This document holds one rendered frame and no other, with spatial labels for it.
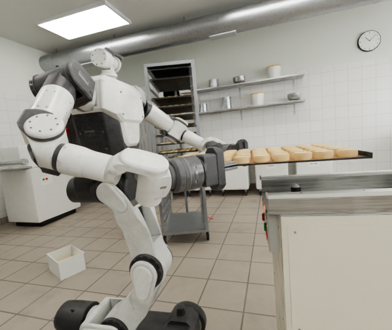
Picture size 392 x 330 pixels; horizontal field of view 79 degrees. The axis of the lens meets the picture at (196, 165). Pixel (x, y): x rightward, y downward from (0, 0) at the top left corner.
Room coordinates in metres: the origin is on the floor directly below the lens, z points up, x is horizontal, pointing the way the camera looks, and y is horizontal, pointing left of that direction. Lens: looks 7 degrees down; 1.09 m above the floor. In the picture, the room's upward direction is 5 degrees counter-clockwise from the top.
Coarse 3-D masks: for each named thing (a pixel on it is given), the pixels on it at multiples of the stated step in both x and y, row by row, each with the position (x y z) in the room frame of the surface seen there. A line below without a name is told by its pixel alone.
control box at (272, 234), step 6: (264, 192) 0.96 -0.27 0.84; (264, 198) 0.87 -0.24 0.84; (264, 204) 0.84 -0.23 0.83; (264, 216) 0.88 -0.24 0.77; (270, 216) 0.73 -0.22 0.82; (276, 216) 0.72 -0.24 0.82; (270, 222) 0.73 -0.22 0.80; (276, 222) 0.72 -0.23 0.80; (270, 228) 0.73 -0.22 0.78; (276, 228) 0.72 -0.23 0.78; (270, 234) 0.73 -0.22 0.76; (276, 234) 0.72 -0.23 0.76; (270, 240) 0.73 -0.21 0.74; (276, 240) 0.72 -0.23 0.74; (270, 246) 0.73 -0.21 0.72; (276, 246) 0.73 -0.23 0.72; (276, 252) 0.73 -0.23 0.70
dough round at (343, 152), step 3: (339, 150) 0.65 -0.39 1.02; (342, 150) 0.64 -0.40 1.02; (345, 150) 0.64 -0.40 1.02; (348, 150) 0.63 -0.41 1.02; (351, 150) 0.63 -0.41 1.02; (354, 150) 0.63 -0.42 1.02; (357, 150) 0.63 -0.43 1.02; (339, 153) 0.65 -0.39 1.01; (342, 153) 0.64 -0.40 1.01; (345, 153) 0.64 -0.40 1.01; (348, 153) 0.63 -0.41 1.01; (351, 153) 0.63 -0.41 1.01; (354, 153) 0.63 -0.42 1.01; (357, 153) 0.63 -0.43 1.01; (339, 156) 0.65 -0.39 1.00; (342, 156) 0.64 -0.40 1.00; (345, 156) 0.64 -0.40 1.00; (348, 156) 0.63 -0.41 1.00; (351, 156) 0.63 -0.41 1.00; (354, 156) 0.63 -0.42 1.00
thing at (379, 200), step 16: (272, 192) 0.71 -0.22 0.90; (288, 192) 0.70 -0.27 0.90; (304, 192) 0.68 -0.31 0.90; (320, 192) 0.67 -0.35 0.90; (336, 192) 0.65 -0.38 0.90; (352, 192) 0.64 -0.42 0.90; (368, 192) 0.63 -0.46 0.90; (384, 192) 0.63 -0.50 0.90; (272, 208) 0.69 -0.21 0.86; (288, 208) 0.68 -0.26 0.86; (304, 208) 0.67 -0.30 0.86; (320, 208) 0.66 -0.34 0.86; (336, 208) 0.65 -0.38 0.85; (352, 208) 0.64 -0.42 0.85; (368, 208) 0.64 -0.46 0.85; (384, 208) 0.63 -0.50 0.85
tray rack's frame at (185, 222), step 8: (152, 64) 2.36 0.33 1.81; (160, 64) 2.36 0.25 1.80; (168, 64) 2.36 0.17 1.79; (176, 64) 2.36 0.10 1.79; (184, 64) 2.48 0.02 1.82; (184, 192) 2.99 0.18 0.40; (176, 216) 2.86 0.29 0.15; (184, 216) 2.83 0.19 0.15; (192, 216) 2.81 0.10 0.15; (200, 216) 2.78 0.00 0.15; (168, 224) 2.61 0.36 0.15; (176, 224) 2.58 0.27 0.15; (184, 224) 2.56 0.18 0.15; (192, 224) 2.54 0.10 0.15; (200, 224) 2.52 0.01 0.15; (168, 232) 2.36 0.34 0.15; (176, 232) 2.36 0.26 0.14; (184, 232) 2.36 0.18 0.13; (192, 232) 2.36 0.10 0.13
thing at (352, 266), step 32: (288, 224) 0.67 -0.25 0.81; (320, 224) 0.65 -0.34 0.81; (352, 224) 0.64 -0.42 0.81; (384, 224) 0.62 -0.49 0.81; (288, 256) 0.67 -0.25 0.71; (320, 256) 0.65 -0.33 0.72; (352, 256) 0.63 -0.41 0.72; (384, 256) 0.62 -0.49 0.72; (288, 288) 0.67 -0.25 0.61; (320, 288) 0.65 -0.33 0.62; (352, 288) 0.63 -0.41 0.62; (384, 288) 0.62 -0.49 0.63; (288, 320) 0.67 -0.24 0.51; (320, 320) 0.65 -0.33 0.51; (352, 320) 0.64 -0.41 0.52; (384, 320) 0.62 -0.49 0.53
